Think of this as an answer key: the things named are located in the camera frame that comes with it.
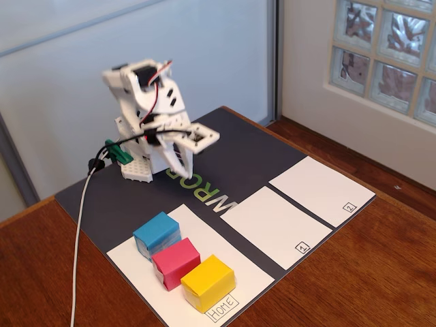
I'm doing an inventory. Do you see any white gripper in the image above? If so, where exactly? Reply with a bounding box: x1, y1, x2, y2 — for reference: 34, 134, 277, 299
141, 111, 195, 181

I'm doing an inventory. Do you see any red paper box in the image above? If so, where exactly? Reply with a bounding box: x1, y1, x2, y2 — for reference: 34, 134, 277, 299
151, 237, 202, 292

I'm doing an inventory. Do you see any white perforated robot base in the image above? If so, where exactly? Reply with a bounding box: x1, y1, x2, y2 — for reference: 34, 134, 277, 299
114, 117, 171, 184

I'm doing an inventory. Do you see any blue paper box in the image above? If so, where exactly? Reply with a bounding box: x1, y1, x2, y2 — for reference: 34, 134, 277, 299
132, 211, 181, 263

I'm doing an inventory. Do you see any yellow paper box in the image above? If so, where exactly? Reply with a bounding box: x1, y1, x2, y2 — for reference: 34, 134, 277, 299
180, 254, 236, 314

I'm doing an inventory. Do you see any dark grey printed mat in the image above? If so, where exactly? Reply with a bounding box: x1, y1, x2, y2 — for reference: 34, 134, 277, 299
54, 106, 377, 327

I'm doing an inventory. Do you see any green clamp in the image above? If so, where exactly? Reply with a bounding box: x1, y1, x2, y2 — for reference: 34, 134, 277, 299
104, 138, 134, 164

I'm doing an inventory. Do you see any white paper sheet marked HOME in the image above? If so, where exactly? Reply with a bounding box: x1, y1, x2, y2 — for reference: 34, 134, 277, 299
106, 203, 276, 327

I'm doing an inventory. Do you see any white paper sheet marked 1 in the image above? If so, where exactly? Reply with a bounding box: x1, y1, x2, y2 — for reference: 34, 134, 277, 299
219, 186, 334, 271

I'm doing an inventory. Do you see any frosted glass door panel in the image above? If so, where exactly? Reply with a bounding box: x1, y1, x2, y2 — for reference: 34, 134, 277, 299
0, 0, 270, 202

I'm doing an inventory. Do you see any white paper sheet marked 2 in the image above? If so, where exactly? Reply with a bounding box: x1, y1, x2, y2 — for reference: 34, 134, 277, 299
268, 155, 377, 228

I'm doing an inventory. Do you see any glass block window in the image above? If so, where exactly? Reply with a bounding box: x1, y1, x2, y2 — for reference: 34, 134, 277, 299
328, 0, 436, 129

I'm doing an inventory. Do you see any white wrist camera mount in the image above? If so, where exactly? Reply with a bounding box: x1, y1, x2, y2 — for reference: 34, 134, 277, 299
183, 124, 221, 155

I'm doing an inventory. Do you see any red black servo wire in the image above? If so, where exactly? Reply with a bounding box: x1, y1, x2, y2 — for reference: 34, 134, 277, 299
139, 60, 174, 127

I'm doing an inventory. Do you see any black camera cable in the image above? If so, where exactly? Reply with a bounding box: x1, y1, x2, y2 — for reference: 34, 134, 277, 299
87, 127, 191, 176

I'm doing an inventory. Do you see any white cable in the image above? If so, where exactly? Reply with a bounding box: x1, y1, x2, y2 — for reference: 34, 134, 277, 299
69, 172, 95, 327

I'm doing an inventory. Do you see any grey metal door post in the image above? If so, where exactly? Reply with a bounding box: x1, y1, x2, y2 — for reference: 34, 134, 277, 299
265, 0, 284, 125

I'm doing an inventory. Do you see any grey slanted metal frame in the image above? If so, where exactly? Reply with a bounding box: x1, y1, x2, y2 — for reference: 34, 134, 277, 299
0, 112, 41, 207

